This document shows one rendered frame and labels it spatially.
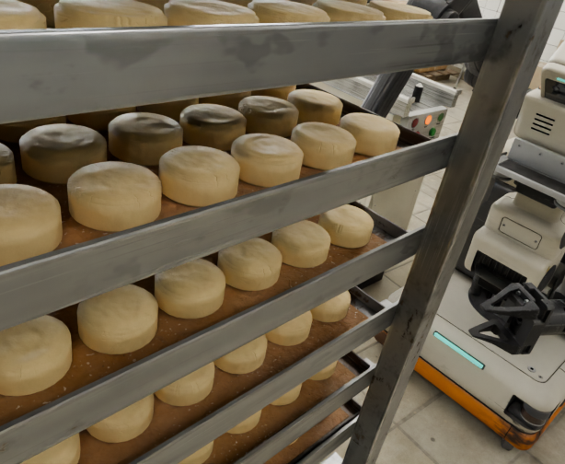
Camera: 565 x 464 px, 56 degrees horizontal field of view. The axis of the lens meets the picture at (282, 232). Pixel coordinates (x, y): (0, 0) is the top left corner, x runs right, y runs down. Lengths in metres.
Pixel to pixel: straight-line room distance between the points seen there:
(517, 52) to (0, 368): 0.39
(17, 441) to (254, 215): 0.16
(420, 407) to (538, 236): 0.72
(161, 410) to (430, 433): 1.53
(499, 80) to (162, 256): 0.28
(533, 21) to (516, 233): 1.29
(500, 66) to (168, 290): 0.29
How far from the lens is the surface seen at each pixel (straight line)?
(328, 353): 0.48
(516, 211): 1.68
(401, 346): 0.56
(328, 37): 0.29
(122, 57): 0.22
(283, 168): 0.35
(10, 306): 0.25
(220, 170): 0.32
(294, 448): 0.65
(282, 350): 0.49
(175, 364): 0.33
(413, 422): 1.91
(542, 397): 1.81
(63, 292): 0.25
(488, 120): 0.44
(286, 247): 0.43
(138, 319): 0.35
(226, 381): 0.46
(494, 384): 1.84
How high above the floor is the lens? 1.39
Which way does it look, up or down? 32 degrees down
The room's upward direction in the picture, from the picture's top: 10 degrees clockwise
